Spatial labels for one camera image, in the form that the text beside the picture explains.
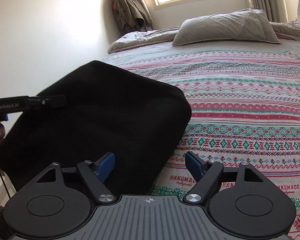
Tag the crumpled grey blanket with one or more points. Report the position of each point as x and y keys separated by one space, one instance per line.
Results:
x=288 y=30

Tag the grey bed sheet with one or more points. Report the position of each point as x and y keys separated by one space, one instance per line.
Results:
x=139 y=39

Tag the black pants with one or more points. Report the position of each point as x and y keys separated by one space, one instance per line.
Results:
x=105 y=109

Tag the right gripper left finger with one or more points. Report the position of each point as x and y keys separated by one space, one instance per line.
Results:
x=94 y=175

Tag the grey pillow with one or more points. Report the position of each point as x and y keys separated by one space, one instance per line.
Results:
x=244 y=25

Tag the hanging beige clothes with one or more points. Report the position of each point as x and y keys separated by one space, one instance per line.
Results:
x=130 y=16

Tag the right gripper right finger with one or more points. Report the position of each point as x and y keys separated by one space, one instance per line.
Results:
x=206 y=175

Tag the patterned pink green bedspread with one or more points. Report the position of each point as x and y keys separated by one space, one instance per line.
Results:
x=245 y=108

